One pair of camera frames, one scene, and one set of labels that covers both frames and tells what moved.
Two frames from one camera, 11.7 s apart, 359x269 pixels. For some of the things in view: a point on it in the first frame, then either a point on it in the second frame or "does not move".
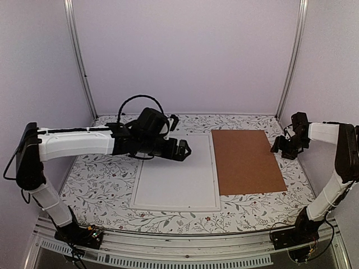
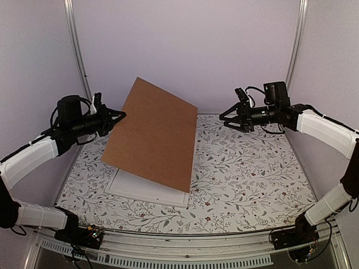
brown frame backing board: x=245 y=163 -> x=156 y=139
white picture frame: x=165 y=184 -> x=125 y=184
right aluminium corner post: x=298 y=51 does not move
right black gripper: x=279 y=144 -> x=243 y=110
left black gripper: x=171 y=154 -> x=107 y=124
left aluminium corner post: x=70 y=15 does not move
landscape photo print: x=171 y=182 -> x=132 y=182
